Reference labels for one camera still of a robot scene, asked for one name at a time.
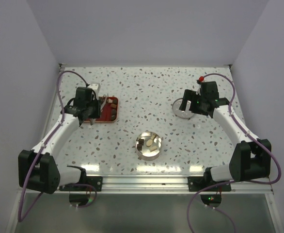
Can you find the red rectangular tray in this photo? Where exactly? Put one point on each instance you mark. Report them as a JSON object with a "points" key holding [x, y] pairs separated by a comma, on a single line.
{"points": [[106, 114]]}

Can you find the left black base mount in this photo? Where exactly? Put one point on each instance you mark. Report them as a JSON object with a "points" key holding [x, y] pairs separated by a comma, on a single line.
{"points": [[92, 182]]}

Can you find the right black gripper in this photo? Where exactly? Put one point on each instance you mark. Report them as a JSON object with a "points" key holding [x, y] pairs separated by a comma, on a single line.
{"points": [[190, 95]]}

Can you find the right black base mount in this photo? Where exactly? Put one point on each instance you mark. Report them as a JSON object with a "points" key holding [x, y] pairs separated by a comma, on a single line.
{"points": [[197, 183]]}

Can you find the aluminium front rail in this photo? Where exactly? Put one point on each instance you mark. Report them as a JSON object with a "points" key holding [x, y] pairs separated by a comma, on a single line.
{"points": [[168, 184]]}

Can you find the white wedge chocolate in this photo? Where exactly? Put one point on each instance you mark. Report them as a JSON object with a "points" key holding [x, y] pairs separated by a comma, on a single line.
{"points": [[153, 148]]}

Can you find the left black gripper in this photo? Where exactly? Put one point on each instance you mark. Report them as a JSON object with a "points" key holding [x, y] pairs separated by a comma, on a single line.
{"points": [[97, 114]]}

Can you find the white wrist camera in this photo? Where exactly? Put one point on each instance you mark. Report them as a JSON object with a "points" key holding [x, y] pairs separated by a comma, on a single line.
{"points": [[95, 87], [202, 86]]}

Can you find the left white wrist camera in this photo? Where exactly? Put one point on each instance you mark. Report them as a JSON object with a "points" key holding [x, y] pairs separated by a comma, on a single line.
{"points": [[95, 87]]}

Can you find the round silver tin lid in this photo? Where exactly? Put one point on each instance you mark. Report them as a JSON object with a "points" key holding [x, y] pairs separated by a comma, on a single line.
{"points": [[186, 114]]}

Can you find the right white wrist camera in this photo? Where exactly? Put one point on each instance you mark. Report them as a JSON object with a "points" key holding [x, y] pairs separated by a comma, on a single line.
{"points": [[202, 86]]}

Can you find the round silver tin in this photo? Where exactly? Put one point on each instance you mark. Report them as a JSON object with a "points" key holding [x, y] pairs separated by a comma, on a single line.
{"points": [[145, 154]]}

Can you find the silver metal tweezers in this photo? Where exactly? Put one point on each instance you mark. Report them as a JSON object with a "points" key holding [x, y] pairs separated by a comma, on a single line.
{"points": [[102, 100]]}

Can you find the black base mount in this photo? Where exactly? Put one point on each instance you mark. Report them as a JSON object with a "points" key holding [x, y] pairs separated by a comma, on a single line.
{"points": [[197, 183], [92, 182]]}

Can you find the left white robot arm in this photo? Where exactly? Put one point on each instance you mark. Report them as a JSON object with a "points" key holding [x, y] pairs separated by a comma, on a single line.
{"points": [[37, 169]]}

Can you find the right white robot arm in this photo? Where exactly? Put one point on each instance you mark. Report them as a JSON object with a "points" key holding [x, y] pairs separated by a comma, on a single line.
{"points": [[250, 159]]}

